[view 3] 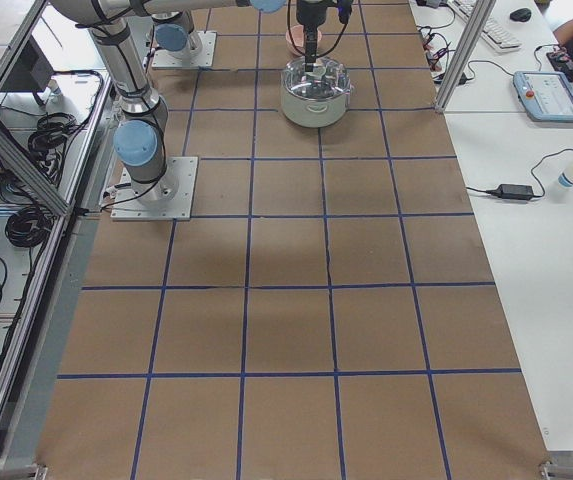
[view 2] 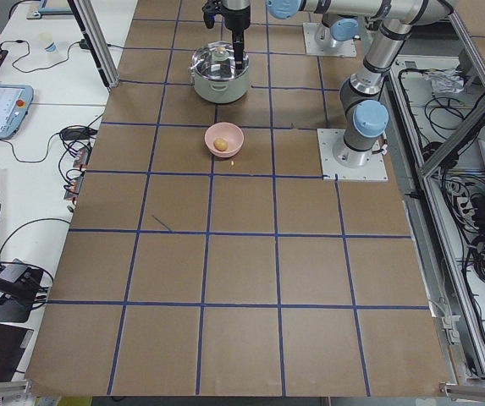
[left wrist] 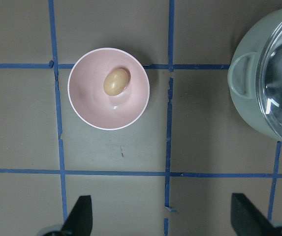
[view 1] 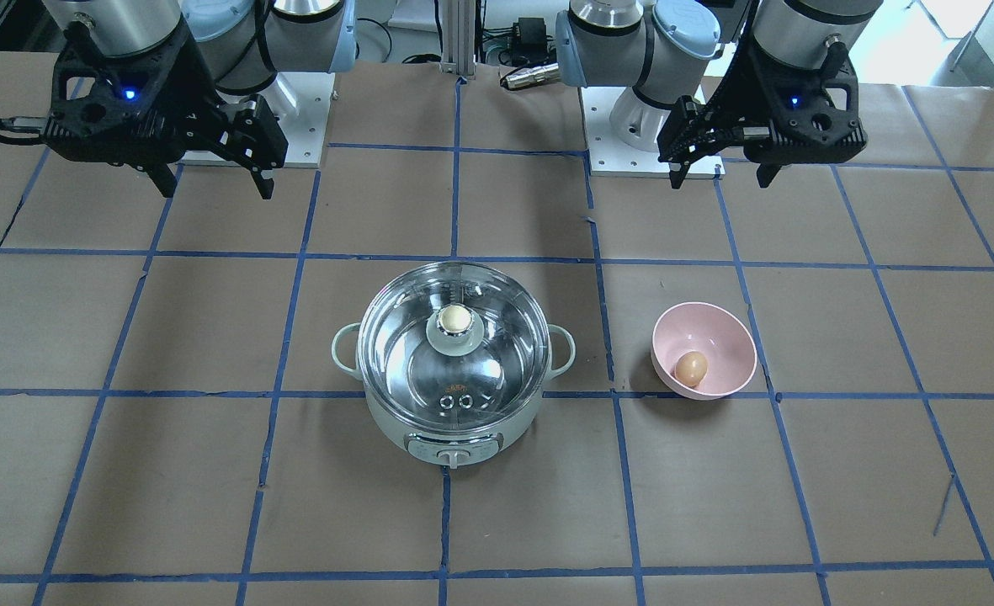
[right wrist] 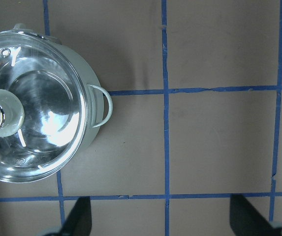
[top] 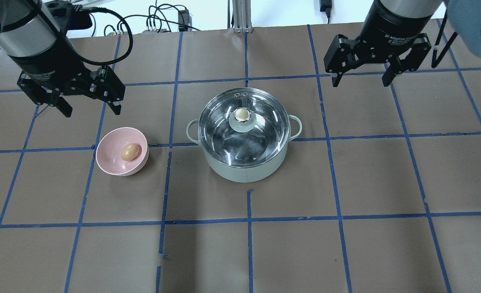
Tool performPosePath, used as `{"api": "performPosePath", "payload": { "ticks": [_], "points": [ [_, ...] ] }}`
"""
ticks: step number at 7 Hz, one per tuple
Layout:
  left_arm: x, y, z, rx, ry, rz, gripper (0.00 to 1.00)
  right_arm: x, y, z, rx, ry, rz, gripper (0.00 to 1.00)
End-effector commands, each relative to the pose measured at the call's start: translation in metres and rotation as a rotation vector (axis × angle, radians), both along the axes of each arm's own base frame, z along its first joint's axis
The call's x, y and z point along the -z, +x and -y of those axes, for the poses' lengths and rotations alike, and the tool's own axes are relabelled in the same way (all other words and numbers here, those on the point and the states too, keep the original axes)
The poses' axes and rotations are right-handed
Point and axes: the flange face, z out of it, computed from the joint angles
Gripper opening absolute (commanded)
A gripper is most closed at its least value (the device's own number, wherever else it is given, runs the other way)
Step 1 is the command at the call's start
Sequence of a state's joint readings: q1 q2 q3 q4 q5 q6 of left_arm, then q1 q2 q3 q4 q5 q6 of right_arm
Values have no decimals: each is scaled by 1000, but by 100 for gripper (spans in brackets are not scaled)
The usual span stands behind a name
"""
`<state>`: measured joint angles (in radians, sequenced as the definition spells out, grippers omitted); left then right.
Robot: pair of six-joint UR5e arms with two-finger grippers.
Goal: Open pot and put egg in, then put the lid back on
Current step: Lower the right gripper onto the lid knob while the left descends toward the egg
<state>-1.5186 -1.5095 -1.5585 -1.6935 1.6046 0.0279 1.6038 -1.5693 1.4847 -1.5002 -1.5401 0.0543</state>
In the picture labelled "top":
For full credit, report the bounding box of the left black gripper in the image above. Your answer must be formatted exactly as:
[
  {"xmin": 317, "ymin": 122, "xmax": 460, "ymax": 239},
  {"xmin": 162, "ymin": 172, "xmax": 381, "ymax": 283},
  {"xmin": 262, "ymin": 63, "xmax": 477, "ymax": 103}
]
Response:
[{"xmin": 11, "ymin": 40, "xmax": 125, "ymax": 118}]

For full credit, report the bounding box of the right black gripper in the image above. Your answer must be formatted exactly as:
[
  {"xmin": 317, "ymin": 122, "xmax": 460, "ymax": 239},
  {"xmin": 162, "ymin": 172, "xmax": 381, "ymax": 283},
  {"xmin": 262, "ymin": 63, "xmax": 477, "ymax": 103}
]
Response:
[{"xmin": 323, "ymin": 2, "xmax": 432, "ymax": 87}]

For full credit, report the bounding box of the brown egg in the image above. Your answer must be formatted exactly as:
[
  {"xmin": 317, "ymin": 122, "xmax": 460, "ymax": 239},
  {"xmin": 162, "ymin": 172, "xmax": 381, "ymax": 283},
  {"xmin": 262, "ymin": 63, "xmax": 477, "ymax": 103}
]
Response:
[{"xmin": 121, "ymin": 143, "xmax": 141, "ymax": 162}]

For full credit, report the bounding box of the glass pot lid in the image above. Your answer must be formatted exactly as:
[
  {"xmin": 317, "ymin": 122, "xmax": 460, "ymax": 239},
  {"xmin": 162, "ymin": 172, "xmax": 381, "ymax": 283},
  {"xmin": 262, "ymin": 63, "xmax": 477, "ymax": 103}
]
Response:
[{"xmin": 198, "ymin": 87, "xmax": 294, "ymax": 168}]

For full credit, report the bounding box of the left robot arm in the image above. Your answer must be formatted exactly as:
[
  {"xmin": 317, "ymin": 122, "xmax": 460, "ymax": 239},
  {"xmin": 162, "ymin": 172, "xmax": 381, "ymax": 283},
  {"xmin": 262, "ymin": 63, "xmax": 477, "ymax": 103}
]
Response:
[{"xmin": 0, "ymin": 0, "xmax": 134, "ymax": 117}]

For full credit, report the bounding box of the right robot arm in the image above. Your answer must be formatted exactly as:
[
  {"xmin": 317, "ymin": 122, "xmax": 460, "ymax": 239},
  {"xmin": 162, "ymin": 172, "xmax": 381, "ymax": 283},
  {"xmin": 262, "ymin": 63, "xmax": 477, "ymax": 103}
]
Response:
[{"xmin": 324, "ymin": 0, "xmax": 481, "ymax": 87}]

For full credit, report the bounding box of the pale green cooking pot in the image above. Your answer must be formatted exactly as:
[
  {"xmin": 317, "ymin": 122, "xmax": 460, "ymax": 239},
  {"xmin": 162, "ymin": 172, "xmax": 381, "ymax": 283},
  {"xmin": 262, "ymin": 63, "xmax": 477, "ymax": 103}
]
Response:
[{"xmin": 186, "ymin": 87, "xmax": 303, "ymax": 183}]

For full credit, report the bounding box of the pink bowl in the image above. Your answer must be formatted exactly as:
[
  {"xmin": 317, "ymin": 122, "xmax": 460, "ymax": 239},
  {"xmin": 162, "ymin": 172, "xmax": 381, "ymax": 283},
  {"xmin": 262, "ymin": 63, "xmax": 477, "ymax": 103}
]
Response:
[{"xmin": 95, "ymin": 127, "xmax": 149, "ymax": 176}]

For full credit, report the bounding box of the black power adapter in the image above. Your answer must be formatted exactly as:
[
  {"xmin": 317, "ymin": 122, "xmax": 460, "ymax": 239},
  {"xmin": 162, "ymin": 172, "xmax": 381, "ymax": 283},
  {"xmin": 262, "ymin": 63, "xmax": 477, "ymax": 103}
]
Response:
[{"xmin": 178, "ymin": 9, "xmax": 191, "ymax": 32}]

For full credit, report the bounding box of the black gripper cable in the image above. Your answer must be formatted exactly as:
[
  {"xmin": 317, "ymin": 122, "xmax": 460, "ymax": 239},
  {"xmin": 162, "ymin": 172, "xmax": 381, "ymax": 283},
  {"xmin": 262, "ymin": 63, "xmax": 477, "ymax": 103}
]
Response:
[{"xmin": 71, "ymin": 6, "xmax": 134, "ymax": 67}]

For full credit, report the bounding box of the black cable bundle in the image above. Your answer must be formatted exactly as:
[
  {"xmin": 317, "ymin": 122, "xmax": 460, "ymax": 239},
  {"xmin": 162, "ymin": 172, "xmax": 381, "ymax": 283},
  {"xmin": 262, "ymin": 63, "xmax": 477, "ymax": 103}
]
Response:
[{"xmin": 104, "ymin": 3, "xmax": 202, "ymax": 36}]

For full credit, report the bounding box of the aluminium frame post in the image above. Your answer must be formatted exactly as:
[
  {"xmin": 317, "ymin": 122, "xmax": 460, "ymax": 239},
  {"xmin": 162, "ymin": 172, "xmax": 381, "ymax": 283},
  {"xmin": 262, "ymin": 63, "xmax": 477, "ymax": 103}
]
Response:
[{"xmin": 232, "ymin": 0, "xmax": 253, "ymax": 33}]

